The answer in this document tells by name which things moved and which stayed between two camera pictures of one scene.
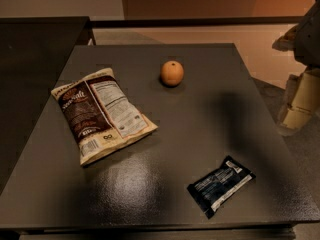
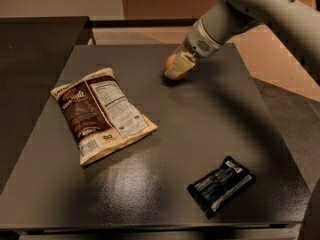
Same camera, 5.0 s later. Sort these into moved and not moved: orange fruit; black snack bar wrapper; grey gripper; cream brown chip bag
Moved: orange fruit; grey gripper
Not moved: cream brown chip bag; black snack bar wrapper
